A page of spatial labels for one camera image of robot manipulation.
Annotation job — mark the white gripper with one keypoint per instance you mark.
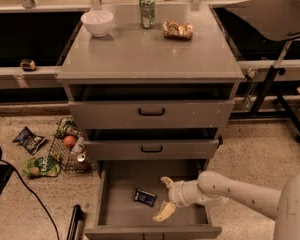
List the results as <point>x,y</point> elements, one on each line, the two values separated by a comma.
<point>177,193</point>

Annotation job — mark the dark blue rxbar wrapper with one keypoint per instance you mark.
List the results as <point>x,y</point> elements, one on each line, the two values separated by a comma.
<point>145,197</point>

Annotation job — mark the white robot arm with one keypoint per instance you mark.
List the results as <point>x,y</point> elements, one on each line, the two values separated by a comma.
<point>211,188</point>

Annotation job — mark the grey open bottom drawer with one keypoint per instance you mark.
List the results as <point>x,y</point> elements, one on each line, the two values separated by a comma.
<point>120,217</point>

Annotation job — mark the grey middle drawer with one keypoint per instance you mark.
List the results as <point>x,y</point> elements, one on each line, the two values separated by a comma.
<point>151,149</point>

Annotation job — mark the grey drawer cabinet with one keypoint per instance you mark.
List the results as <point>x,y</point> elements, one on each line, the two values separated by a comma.
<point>136,64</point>

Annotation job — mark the grey top drawer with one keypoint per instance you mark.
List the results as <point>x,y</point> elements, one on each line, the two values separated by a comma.
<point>150,115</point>

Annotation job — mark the silver can in basket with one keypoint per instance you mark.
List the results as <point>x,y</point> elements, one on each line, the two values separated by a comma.
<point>83,159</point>

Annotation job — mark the black object bottom edge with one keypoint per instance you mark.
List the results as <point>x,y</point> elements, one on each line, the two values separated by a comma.
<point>77,222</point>

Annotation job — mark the orange fruit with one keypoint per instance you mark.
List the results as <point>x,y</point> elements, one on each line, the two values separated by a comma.
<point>69,141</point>

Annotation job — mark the green bag in basket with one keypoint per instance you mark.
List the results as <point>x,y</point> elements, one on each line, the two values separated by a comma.
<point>66,127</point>

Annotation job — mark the green snack bag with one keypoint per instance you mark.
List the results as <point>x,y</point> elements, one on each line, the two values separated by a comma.
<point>45,166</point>

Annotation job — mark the blue chip bag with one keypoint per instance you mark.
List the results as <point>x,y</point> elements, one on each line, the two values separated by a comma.
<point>29,140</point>

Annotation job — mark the gold crinkled snack bag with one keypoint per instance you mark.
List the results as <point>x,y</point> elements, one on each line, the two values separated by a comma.
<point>174,30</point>

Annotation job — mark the white bowl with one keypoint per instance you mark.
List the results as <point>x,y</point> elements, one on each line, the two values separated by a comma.
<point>97,22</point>

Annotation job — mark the yellow black tape measure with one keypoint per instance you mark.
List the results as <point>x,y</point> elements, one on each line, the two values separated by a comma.
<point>28,65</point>

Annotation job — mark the green soda can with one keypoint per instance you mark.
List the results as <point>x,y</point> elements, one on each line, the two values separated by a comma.
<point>147,13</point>

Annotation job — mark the black tray stand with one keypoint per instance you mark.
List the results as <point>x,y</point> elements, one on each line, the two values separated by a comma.
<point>264,36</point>

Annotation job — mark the wire basket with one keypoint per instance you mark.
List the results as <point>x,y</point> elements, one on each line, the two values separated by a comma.
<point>67,157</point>

